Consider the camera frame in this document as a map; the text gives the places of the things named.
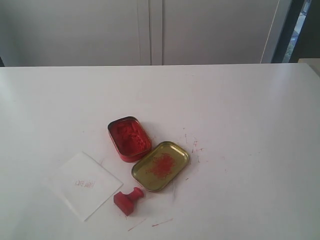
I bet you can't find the red stamp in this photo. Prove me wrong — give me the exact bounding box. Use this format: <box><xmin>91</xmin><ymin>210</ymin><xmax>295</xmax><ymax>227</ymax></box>
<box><xmin>113</xmin><ymin>187</ymin><xmax>144</xmax><ymax>216</ymax></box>

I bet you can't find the gold tin lid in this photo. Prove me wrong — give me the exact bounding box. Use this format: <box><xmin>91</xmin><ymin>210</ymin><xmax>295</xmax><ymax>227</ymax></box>
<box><xmin>131</xmin><ymin>141</ymin><xmax>190</xmax><ymax>192</ymax></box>

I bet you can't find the white paper sheet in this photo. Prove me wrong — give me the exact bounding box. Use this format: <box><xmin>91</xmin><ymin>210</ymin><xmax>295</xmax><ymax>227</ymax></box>
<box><xmin>45</xmin><ymin>152</ymin><xmax>123</xmax><ymax>222</ymax></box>

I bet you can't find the red ink pad tin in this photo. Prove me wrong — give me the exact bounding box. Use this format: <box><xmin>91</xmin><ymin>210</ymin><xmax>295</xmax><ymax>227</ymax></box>
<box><xmin>107</xmin><ymin>116</ymin><xmax>152</xmax><ymax>163</ymax></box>

